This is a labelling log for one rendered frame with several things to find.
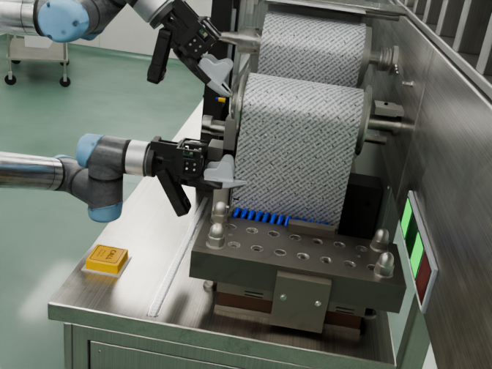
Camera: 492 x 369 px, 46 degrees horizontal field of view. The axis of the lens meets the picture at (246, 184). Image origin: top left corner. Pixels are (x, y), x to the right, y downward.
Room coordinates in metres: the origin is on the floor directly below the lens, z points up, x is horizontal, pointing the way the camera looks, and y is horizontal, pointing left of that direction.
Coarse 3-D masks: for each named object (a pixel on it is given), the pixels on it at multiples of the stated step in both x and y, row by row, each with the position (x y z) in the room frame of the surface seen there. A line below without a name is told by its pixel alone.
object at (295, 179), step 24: (240, 144) 1.11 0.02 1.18; (264, 144) 1.11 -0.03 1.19; (288, 144) 1.10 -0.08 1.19; (312, 144) 1.10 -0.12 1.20; (240, 168) 1.11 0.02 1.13; (264, 168) 1.11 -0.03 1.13; (288, 168) 1.10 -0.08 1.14; (312, 168) 1.10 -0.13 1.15; (336, 168) 1.09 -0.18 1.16; (240, 192) 1.11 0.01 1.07; (264, 192) 1.11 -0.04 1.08; (288, 192) 1.10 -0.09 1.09; (312, 192) 1.10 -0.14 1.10; (336, 192) 1.09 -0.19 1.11; (312, 216) 1.10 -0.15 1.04; (336, 216) 1.09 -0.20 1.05
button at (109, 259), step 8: (96, 248) 1.05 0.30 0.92; (104, 248) 1.05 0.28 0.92; (112, 248) 1.06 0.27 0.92; (120, 248) 1.06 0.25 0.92; (96, 256) 1.02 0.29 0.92; (104, 256) 1.02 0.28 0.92; (112, 256) 1.03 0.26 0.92; (120, 256) 1.03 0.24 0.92; (88, 264) 1.00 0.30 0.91; (96, 264) 1.00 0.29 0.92; (104, 264) 1.00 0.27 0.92; (112, 264) 1.00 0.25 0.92; (120, 264) 1.01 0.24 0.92; (112, 272) 1.00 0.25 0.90
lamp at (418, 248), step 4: (416, 240) 0.75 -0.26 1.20; (420, 240) 0.73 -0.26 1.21; (416, 244) 0.75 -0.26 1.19; (420, 244) 0.72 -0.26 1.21; (416, 248) 0.74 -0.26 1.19; (420, 248) 0.72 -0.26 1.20; (412, 252) 0.75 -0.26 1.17; (416, 252) 0.73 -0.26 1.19; (420, 252) 0.71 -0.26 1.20; (412, 256) 0.75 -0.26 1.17; (416, 256) 0.73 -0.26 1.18; (420, 256) 0.71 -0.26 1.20; (412, 260) 0.74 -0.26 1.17; (416, 260) 0.72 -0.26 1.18; (412, 264) 0.74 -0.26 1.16; (416, 264) 0.72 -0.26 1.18; (412, 268) 0.73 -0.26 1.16; (416, 268) 0.71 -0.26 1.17; (416, 272) 0.71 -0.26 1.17
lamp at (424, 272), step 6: (426, 258) 0.68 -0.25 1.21; (426, 264) 0.67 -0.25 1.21; (420, 270) 0.69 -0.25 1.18; (426, 270) 0.66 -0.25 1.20; (420, 276) 0.68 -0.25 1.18; (426, 276) 0.65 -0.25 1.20; (420, 282) 0.67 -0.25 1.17; (426, 282) 0.65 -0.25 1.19; (420, 288) 0.66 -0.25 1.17; (420, 294) 0.66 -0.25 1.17; (420, 300) 0.65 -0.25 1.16
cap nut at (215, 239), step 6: (210, 228) 0.95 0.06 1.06; (216, 228) 0.94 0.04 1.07; (222, 228) 0.94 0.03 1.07; (210, 234) 0.94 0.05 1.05; (216, 234) 0.94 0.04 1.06; (222, 234) 0.94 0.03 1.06; (210, 240) 0.94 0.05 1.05; (216, 240) 0.93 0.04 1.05; (222, 240) 0.94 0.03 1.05; (210, 246) 0.94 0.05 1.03; (216, 246) 0.93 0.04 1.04; (222, 246) 0.94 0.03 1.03
